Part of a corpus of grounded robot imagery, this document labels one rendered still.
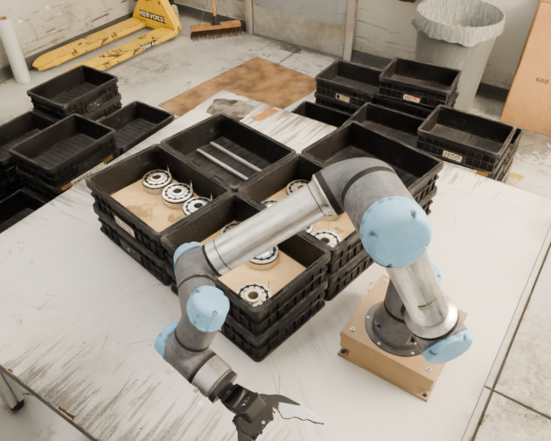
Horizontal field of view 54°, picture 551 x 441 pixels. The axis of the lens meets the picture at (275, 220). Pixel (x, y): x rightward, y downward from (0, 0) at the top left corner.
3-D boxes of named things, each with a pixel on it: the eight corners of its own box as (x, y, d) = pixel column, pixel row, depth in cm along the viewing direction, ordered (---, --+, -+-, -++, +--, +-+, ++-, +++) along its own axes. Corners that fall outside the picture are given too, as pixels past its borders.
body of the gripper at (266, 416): (279, 415, 107) (234, 374, 110) (281, 409, 99) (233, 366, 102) (254, 445, 104) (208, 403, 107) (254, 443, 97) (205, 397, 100)
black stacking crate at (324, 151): (438, 190, 188) (445, 163, 181) (389, 231, 172) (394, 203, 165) (349, 146, 209) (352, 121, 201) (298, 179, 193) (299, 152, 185)
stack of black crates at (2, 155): (47, 160, 317) (30, 109, 294) (82, 177, 304) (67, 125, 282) (-12, 195, 292) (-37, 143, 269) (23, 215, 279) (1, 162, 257)
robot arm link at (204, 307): (187, 268, 102) (169, 305, 108) (195, 312, 94) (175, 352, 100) (225, 273, 106) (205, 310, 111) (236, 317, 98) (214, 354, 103)
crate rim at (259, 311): (332, 258, 149) (333, 252, 148) (256, 320, 133) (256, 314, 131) (234, 196, 170) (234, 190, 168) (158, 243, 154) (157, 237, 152)
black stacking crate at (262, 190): (389, 231, 172) (394, 204, 164) (330, 281, 156) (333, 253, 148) (297, 179, 192) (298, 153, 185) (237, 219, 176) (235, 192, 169)
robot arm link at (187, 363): (158, 326, 103) (145, 354, 107) (199, 365, 100) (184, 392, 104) (184, 309, 109) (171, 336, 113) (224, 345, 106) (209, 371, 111)
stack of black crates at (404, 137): (422, 173, 307) (434, 122, 284) (401, 201, 288) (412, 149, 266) (359, 151, 323) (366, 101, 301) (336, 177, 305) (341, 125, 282)
